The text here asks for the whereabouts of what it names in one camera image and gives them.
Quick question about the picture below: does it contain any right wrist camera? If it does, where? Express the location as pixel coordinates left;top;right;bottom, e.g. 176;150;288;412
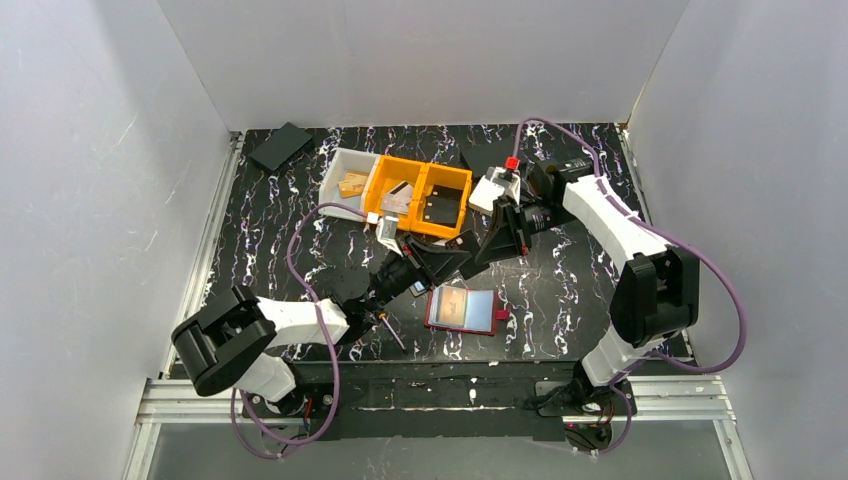
486;157;523;204

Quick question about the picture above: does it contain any white plastic bin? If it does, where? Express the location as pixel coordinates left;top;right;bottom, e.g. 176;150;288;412
319;148;381;223

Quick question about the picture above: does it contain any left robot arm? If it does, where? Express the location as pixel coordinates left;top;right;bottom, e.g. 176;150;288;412
171;235;477;402

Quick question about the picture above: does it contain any red card holder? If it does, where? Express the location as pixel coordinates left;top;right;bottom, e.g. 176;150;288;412
425;286;511;336

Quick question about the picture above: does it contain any grey card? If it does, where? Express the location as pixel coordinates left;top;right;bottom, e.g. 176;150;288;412
426;185;464;207

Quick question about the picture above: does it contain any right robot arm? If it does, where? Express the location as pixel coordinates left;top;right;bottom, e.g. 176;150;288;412
468;157;700;403

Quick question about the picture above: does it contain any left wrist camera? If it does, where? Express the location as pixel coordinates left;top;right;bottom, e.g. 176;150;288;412
366;212;402;255

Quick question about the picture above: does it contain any orange card in red holder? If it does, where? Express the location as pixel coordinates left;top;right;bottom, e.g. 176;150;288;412
438;287;468;327

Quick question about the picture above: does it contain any gold card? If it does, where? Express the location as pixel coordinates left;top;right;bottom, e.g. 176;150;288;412
338;178;365;198
339;171;369;190

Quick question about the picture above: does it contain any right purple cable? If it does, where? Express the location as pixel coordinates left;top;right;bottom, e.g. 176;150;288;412
513;117;749;457

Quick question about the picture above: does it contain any white small box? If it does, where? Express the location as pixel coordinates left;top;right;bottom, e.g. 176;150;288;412
468;178;505;216

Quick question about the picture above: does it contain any yellow bin with silver card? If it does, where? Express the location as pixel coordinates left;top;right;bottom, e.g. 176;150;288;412
363;155;424;215

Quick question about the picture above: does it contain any gold card in white bin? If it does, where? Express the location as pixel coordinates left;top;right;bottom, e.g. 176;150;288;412
339;171;369;190

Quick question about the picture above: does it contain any yellow bin with black card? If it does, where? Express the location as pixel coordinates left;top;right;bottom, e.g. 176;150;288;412
409;163;472;239

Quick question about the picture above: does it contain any black flat box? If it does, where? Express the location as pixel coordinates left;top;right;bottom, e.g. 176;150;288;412
459;139;514;180
248;122;314;174

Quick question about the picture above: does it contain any black VIP card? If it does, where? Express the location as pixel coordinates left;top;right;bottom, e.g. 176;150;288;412
422;201;460;228
457;230;490;280

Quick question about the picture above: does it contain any black flat box left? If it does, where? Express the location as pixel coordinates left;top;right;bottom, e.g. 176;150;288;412
248;122;314;174

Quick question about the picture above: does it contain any aluminium table rail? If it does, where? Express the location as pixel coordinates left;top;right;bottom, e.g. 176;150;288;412
123;132;246;479

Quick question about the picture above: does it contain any silver VIP card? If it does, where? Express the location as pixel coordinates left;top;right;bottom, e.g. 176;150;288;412
380;181;415;215

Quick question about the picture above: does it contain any black flat box right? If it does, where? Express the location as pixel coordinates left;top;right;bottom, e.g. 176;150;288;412
459;139;514;180

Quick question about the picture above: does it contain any black yellow screwdriver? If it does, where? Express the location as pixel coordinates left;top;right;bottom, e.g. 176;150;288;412
378;312;408;353

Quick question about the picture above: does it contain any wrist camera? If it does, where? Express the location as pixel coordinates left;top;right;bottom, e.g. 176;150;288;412
366;212;402;255
486;157;523;204

